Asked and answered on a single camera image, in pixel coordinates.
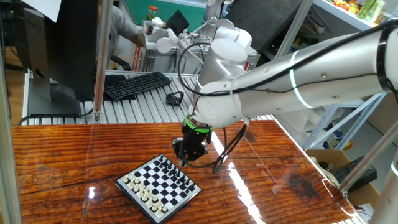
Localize white haptic teleoperation device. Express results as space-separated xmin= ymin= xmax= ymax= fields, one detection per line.
xmin=138 ymin=17 xmax=253 ymax=68

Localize wood grain table mat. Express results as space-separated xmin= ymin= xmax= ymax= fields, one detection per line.
xmin=11 ymin=120 xmax=368 ymax=224

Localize black office chair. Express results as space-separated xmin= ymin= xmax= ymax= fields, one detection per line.
xmin=111 ymin=55 xmax=132 ymax=72

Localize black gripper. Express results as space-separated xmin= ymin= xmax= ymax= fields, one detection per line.
xmin=172 ymin=125 xmax=211 ymax=167

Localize black Dell monitor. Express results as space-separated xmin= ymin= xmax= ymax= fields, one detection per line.
xmin=14 ymin=0 xmax=100 ymax=118

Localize black white magnetic chessboard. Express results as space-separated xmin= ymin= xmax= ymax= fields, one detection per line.
xmin=114 ymin=153 xmax=203 ymax=224

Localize white box red print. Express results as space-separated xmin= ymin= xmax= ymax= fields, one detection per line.
xmin=131 ymin=39 xmax=143 ymax=72

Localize white foam packaging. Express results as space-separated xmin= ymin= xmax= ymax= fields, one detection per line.
xmin=273 ymin=107 xmax=330 ymax=147

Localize colourful plastic bag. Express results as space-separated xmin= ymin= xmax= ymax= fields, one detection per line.
xmin=322 ymin=129 xmax=354 ymax=151

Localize grey robot column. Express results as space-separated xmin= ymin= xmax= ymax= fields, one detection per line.
xmin=201 ymin=0 xmax=234 ymax=41

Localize black folding phone stand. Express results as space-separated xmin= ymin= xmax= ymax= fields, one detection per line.
xmin=165 ymin=90 xmax=185 ymax=108

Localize person in grey shirt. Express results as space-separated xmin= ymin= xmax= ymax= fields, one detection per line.
xmin=98 ymin=2 xmax=146 ymax=71

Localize black electronic device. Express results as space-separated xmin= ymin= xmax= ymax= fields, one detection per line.
xmin=331 ymin=155 xmax=377 ymax=193

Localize white red paper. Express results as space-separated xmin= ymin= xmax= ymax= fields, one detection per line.
xmin=354 ymin=203 xmax=374 ymax=224

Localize black monitor cable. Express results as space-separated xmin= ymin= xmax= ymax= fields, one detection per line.
xmin=18 ymin=107 xmax=95 ymax=126

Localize aluminium equipment case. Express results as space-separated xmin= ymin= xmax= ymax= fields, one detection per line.
xmin=144 ymin=40 xmax=261 ymax=77

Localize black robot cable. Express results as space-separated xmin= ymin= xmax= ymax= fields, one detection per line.
xmin=177 ymin=18 xmax=398 ymax=175

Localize white paper sheet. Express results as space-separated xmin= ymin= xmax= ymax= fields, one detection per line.
xmin=21 ymin=0 xmax=62 ymax=23

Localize yellow black tool pile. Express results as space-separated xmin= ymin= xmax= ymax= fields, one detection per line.
xmin=292 ymin=29 xmax=323 ymax=52

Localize colourful toy pile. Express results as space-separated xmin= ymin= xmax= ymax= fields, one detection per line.
xmin=331 ymin=0 xmax=359 ymax=14

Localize green bottle orange cap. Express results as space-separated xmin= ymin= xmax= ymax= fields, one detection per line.
xmin=146 ymin=4 xmax=159 ymax=22

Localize dark grey board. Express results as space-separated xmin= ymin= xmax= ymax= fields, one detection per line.
xmin=228 ymin=0 xmax=305 ymax=53

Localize brown cardboard box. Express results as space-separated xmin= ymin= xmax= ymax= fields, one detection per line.
xmin=306 ymin=148 xmax=382 ymax=224

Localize black tablet screen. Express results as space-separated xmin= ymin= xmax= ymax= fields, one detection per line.
xmin=166 ymin=9 xmax=190 ymax=37

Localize black computer keyboard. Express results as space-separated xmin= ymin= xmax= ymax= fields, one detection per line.
xmin=103 ymin=71 xmax=172 ymax=102

